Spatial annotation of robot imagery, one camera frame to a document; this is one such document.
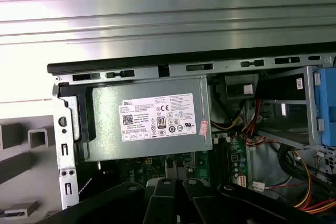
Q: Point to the silver drive bay cage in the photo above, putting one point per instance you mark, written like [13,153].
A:
[310,103]

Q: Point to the black RAM slot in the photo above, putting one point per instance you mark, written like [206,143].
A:
[229,161]
[220,161]
[225,161]
[216,161]

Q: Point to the blue drive bay latch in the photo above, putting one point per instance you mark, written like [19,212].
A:
[326,103]

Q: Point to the green motherboard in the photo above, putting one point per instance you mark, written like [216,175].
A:
[202,166]

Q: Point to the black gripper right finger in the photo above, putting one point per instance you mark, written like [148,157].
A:
[210,208]

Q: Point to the black open PC case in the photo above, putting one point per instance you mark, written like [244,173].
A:
[57,142]

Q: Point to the grey power supply unit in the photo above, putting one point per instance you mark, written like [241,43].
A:
[110,119]

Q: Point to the beige board power connector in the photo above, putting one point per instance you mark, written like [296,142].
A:
[240,180]

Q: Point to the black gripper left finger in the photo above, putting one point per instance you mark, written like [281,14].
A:
[160,203]

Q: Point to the grey parts rack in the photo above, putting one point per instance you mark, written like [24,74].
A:
[13,134]

